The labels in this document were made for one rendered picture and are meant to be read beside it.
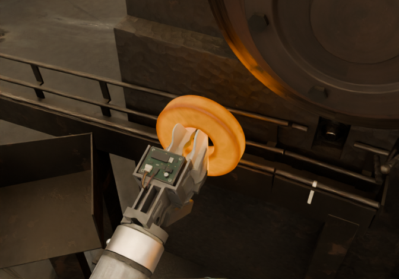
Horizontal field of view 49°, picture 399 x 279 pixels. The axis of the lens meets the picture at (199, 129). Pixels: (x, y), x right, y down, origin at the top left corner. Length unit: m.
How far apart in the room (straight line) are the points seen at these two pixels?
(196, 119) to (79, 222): 0.36
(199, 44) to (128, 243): 0.43
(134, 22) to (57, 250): 0.48
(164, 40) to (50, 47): 1.68
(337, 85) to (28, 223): 0.67
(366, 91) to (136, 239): 0.35
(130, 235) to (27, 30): 2.20
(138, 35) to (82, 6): 1.95
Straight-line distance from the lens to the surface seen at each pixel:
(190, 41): 0.88
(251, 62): 0.70
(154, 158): 0.64
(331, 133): 0.90
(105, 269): 0.61
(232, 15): 0.65
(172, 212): 0.67
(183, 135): 0.71
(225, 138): 0.70
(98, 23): 2.67
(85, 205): 0.95
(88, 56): 2.41
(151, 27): 0.93
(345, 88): 0.58
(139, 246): 0.61
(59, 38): 2.59
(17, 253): 0.95
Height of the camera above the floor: 1.36
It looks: 45 degrees down
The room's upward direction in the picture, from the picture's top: straight up
